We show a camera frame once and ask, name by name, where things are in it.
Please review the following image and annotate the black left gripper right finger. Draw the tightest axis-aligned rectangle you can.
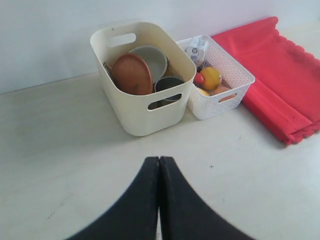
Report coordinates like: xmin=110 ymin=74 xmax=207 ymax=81
xmin=158 ymin=156 xmax=252 ymax=240

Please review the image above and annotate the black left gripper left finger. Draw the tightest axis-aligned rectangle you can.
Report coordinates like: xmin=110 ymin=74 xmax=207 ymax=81
xmin=69 ymin=156 xmax=160 ymax=240

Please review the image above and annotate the fried chicken nugget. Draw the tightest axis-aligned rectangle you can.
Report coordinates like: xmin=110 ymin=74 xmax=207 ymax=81
xmin=211 ymin=85 xmax=230 ymax=95

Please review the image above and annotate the stainless steel cup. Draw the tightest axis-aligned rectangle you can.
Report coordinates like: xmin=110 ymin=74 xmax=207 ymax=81
xmin=153 ymin=76 xmax=184 ymax=102

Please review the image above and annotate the red sausage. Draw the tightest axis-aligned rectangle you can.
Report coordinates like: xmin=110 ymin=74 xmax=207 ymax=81
xmin=193 ymin=72 xmax=205 ymax=85

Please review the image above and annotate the yellow lemon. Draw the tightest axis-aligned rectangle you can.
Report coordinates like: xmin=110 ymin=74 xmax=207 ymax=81
xmin=200 ymin=66 xmax=222 ymax=91

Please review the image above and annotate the brown wooden plate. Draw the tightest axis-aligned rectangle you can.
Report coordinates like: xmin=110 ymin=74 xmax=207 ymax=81
xmin=110 ymin=53 xmax=153 ymax=96

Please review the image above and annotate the red tablecloth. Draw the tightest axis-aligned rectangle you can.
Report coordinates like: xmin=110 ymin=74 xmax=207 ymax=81
xmin=212 ymin=16 xmax=320 ymax=145

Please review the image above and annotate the small milk carton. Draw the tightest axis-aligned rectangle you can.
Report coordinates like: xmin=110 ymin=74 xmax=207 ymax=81
xmin=185 ymin=35 xmax=207 ymax=68

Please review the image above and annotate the dark wooden spoon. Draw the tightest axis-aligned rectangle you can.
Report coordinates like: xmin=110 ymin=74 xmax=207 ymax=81
xmin=103 ymin=62 xmax=112 ymax=77

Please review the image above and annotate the large cream plastic bin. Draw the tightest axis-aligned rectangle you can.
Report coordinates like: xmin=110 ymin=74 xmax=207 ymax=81
xmin=90 ymin=22 xmax=196 ymax=137

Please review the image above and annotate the white woven plastic basket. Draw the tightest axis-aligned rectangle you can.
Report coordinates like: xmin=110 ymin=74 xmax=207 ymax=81
xmin=187 ymin=35 xmax=255 ymax=120

